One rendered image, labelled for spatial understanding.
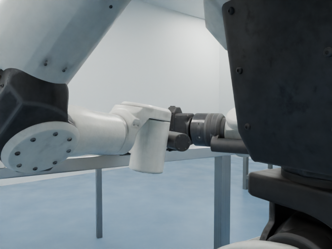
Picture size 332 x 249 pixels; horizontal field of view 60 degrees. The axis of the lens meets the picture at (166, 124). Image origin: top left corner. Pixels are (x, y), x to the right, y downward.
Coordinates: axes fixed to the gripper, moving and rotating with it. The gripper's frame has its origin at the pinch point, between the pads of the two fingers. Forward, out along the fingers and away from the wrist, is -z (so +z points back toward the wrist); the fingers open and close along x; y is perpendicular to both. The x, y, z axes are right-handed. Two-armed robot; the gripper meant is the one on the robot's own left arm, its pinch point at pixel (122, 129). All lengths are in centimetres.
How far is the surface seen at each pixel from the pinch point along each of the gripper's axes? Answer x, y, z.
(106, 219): 95, 29, -184
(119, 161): 8.2, -1.1, 1.3
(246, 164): 63, 207, -215
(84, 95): -26, 33, -386
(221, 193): 22.5, 34.8, -5.9
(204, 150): 7.4, 26.4, -2.6
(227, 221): 32.5, 37.4, -6.0
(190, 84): -56, 251, -454
